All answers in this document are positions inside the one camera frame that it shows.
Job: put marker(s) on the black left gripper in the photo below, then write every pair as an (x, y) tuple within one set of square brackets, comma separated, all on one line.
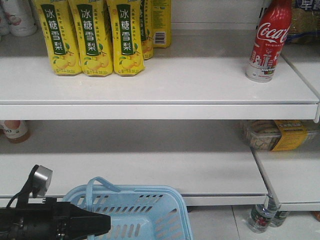
[(50, 220)]

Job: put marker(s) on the light blue plastic basket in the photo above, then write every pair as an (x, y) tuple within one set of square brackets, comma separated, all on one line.
[(138, 212)]

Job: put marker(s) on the red coca-cola aluminium bottle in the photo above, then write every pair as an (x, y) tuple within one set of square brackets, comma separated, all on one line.
[(271, 34)]

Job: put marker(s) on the orange juice bottle right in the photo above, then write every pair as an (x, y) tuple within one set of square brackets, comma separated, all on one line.
[(16, 131)]

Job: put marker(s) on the white metal shelving unit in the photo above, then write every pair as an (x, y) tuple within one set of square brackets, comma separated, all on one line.
[(177, 123)]

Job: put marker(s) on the clear water bottle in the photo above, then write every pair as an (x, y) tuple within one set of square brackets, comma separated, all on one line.
[(261, 215)]

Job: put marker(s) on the clear cookie tray yellow label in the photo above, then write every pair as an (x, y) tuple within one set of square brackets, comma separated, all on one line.
[(279, 135)]

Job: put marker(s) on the yellow pear drink bottle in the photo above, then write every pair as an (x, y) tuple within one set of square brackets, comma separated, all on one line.
[(93, 31), (128, 59), (60, 36)]

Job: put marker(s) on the white peach drink bottle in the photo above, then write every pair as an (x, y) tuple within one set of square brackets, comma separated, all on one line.
[(20, 17)]

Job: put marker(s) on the brown snack bag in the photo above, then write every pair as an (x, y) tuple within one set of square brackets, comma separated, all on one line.
[(305, 22)]

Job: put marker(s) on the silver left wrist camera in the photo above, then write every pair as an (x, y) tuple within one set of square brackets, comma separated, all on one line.
[(41, 181)]

